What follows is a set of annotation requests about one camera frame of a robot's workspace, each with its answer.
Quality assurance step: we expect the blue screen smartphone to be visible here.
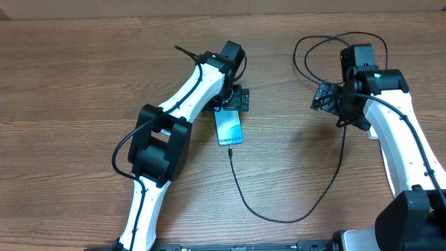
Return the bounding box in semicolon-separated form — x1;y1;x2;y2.
214;109;244;146

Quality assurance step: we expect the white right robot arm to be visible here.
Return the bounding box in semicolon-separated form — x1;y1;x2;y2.
311;44;445;250

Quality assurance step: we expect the black charging cable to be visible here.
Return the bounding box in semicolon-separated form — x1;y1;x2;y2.
227;31;389;225

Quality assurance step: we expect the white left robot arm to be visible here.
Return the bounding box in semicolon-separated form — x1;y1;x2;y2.
110;41;249;250

